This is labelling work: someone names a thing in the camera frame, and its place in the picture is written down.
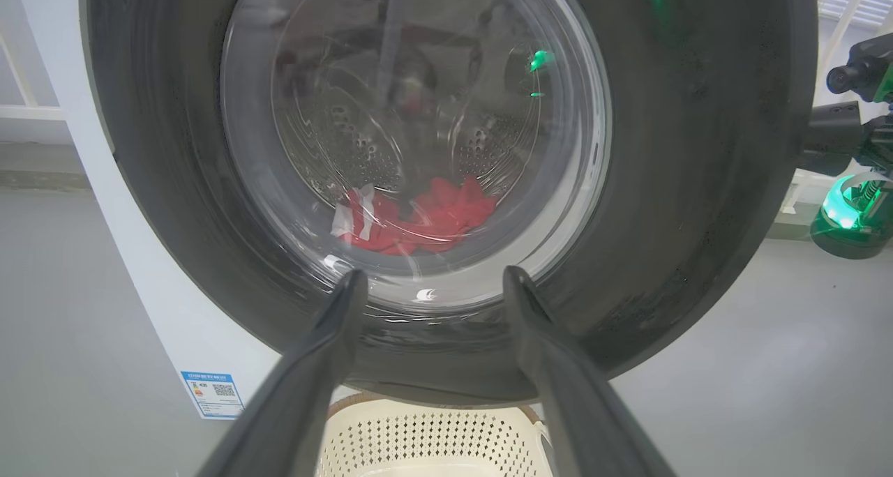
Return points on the dark round washing machine door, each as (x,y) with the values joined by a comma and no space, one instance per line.
(698,184)

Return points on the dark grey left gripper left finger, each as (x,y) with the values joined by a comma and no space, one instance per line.
(293,407)

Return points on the red and white garment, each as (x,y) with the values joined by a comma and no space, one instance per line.
(439,215)

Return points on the blue energy label sticker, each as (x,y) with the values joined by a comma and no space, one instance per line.
(213,395)

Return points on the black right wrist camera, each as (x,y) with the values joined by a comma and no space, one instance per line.
(861,69)

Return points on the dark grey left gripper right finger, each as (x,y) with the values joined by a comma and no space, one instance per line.
(579,407)

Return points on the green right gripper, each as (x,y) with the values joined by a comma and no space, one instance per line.
(880,142)

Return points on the cream perforated laundry basket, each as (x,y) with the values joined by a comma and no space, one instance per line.
(432,442)

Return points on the white front-load washing machine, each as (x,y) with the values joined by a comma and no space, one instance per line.
(174,309)

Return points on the white window frame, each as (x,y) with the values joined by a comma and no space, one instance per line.
(28,111)

